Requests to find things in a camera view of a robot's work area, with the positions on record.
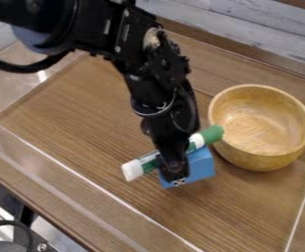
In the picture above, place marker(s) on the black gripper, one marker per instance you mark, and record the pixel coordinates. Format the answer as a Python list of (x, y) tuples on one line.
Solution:
[(169, 124)]

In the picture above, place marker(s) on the blue foam block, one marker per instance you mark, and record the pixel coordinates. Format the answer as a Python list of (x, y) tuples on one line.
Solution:
[(201, 169)]

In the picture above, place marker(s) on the green and white marker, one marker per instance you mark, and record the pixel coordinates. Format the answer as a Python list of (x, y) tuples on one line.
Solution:
[(147, 164)]

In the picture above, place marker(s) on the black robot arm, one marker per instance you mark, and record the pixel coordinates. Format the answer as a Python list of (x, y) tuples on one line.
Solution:
[(116, 29)]

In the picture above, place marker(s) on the brown wooden bowl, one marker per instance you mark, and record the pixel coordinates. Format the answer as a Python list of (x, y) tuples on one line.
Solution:
[(263, 119)]

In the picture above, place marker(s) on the clear acrylic tray wall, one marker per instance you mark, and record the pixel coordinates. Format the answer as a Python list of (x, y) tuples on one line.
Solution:
[(69, 132)]

